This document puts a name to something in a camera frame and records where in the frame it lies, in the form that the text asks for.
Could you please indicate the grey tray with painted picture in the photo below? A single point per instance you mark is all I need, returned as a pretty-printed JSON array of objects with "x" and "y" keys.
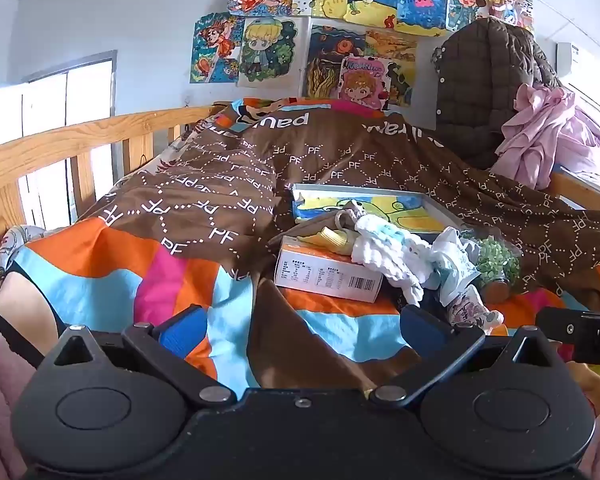
[{"x": 320, "y": 207}]

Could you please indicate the white orange carton box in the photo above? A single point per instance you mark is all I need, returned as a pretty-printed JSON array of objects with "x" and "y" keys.
[{"x": 320, "y": 275}]

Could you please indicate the striped tube with yellow cap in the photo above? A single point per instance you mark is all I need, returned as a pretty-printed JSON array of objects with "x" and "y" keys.
[{"x": 330, "y": 239}]

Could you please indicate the pink fleece clothing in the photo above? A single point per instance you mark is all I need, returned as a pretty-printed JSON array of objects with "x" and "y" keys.
[{"x": 0, "y": 400}]

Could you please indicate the group of colourful wall drawings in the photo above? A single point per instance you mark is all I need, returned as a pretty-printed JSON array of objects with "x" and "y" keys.
[{"x": 270, "y": 52}]

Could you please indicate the pink patterned sock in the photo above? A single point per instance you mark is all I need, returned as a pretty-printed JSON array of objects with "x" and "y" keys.
[{"x": 472, "y": 312}]

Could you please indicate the pink clothes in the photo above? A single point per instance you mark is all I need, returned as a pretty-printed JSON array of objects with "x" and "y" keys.
[{"x": 545, "y": 135}]

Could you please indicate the brown quilted jacket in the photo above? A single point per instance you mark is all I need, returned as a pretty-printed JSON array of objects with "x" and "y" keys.
[{"x": 480, "y": 85}]

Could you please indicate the white framed window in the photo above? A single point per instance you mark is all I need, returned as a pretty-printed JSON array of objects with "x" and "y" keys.
[{"x": 87, "y": 90}]

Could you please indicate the white muslin towel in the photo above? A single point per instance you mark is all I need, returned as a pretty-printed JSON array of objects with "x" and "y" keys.
[{"x": 385, "y": 250}]

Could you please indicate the brown orange printed blanket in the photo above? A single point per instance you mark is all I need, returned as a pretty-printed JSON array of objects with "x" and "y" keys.
[{"x": 230, "y": 185}]

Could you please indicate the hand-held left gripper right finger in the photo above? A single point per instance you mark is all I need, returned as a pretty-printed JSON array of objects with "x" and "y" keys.
[{"x": 419, "y": 322}]

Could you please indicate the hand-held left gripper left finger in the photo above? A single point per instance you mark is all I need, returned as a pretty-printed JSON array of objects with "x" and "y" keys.
[{"x": 182, "y": 332}]

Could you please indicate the white air conditioner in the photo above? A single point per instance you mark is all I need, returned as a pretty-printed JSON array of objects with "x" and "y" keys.
[{"x": 570, "y": 60}]

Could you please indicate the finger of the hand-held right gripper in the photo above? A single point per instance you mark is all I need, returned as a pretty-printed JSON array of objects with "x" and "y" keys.
[{"x": 560, "y": 327}]

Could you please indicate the white blue patterned cloth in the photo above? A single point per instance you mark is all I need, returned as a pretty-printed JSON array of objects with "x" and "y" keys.
[{"x": 452, "y": 260}]

